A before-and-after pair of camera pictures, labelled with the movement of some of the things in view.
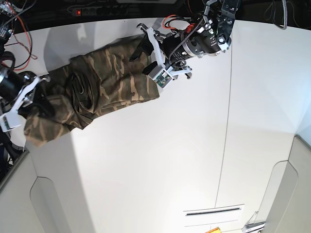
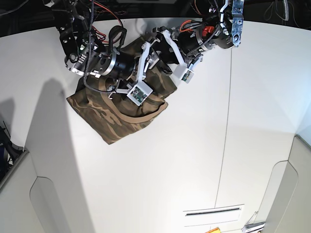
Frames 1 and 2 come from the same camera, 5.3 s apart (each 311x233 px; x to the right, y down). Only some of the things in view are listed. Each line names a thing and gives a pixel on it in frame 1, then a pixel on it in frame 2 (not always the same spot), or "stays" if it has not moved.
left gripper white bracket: (41, 104) to (146, 47)
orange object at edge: (216, 230) stays
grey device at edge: (253, 227) stays
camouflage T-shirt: (85, 85) to (104, 105)
